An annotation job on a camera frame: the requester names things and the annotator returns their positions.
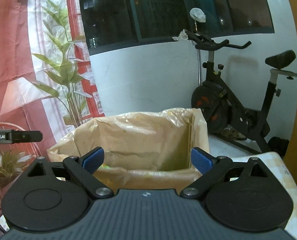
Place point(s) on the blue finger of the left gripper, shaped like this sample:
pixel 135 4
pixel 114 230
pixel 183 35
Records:
pixel 26 136

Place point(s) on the black exercise bike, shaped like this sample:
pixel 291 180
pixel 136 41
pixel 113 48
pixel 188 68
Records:
pixel 225 115

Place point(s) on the checkered tablecloth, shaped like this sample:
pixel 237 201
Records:
pixel 276 165

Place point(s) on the crumpled white cloth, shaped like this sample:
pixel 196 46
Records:
pixel 181 37

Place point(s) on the cardboard panda box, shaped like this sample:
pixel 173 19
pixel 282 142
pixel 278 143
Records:
pixel 120 178

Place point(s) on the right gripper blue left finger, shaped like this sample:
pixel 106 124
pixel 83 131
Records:
pixel 81 169

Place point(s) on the dark glass window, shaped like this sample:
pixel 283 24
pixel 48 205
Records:
pixel 116 24

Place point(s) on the red floral curtain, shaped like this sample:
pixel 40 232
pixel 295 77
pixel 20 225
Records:
pixel 46 81

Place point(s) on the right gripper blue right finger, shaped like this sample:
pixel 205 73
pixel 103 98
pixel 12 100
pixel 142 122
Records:
pixel 213 171

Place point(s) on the beige plastic bag liner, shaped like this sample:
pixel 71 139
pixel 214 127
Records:
pixel 139 140

